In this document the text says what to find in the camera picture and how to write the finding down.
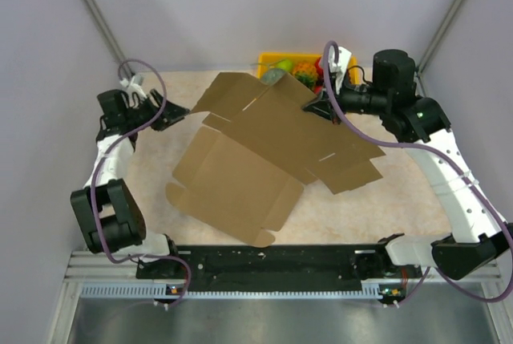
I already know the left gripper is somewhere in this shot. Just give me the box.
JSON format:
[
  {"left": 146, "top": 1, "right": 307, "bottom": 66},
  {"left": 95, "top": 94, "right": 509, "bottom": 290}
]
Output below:
[{"left": 124, "top": 88, "right": 190, "bottom": 131}]

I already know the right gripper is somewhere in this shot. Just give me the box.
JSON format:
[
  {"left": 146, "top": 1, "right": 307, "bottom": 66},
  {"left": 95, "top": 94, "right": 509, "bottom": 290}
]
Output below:
[{"left": 302, "top": 71, "right": 390, "bottom": 125}]

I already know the brown cardboard box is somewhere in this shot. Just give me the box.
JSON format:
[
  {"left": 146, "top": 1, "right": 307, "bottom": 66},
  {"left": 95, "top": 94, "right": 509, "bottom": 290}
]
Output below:
[{"left": 166, "top": 72, "right": 382, "bottom": 248}]

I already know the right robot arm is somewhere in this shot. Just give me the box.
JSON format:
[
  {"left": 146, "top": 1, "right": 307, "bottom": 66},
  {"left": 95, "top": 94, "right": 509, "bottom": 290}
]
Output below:
[{"left": 303, "top": 42, "right": 512, "bottom": 281}]

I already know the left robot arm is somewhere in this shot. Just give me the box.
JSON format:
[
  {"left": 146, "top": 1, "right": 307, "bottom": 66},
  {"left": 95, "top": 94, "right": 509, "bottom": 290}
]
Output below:
[{"left": 71, "top": 88, "right": 189, "bottom": 277}]

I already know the red apple at back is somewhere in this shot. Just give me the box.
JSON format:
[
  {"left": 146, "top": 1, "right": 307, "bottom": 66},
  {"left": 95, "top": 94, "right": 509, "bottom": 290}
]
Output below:
[{"left": 314, "top": 57, "right": 324, "bottom": 76}]

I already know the orange pineapple with leaves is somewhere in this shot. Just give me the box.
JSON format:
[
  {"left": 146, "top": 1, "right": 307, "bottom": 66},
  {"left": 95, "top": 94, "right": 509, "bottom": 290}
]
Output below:
[{"left": 291, "top": 61, "right": 318, "bottom": 90}]

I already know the light green apple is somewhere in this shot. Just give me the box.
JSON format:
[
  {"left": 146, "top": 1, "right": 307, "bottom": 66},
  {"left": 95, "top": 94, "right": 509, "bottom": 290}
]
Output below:
[{"left": 276, "top": 59, "right": 294, "bottom": 73}]

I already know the green netted melon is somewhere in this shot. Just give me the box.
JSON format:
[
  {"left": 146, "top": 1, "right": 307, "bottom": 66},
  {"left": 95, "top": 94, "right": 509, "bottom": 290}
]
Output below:
[{"left": 260, "top": 68, "right": 287, "bottom": 86}]

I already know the yellow plastic fruit bin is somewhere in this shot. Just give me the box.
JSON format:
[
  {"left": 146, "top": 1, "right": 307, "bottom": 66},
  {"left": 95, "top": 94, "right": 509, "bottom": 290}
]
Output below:
[{"left": 258, "top": 52, "right": 360, "bottom": 92}]

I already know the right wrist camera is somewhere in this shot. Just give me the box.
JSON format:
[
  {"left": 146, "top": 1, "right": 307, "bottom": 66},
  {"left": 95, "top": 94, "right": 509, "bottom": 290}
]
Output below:
[{"left": 320, "top": 41, "right": 352, "bottom": 94}]

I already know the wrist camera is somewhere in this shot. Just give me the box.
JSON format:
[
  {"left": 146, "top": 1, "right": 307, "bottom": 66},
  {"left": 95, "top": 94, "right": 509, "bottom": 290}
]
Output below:
[
  {"left": 320, "top": 41, "right": 352, "bottom": 94},
  {"left": 119, "top": 74, "right": 147, "bottom": 99}
]

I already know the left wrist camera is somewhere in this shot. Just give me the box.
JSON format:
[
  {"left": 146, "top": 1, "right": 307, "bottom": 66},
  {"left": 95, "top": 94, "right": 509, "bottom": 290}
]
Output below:
[{"left": 119, "top": 74, "right": 147, "bottom": 99}]

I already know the left aluminium frame post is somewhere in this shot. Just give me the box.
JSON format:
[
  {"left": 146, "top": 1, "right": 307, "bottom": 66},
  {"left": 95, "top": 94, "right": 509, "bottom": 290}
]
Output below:
[{"left": 82, "top": 0, "right": 125, "bottom": 66}]

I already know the aluminium frame post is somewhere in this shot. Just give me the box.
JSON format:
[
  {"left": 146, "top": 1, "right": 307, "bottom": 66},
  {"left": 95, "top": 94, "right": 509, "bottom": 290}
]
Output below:
[
  {"left": 417, "top": 0, "right": 467, "bottom": 75},
  {"left": 82, "top": 0, "right": 125, "bottom": 66}
]

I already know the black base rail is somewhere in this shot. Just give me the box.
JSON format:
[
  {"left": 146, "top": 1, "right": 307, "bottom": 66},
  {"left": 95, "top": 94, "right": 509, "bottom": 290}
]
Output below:
[{"left": 67, "top": 244, "right": 500, "bottom": 301}]

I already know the right aluminium frame post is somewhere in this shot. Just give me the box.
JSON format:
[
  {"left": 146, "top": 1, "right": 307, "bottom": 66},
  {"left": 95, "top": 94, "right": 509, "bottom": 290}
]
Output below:
[{"left": 417, "top": 0, "right": 467, "bottom": 75}]

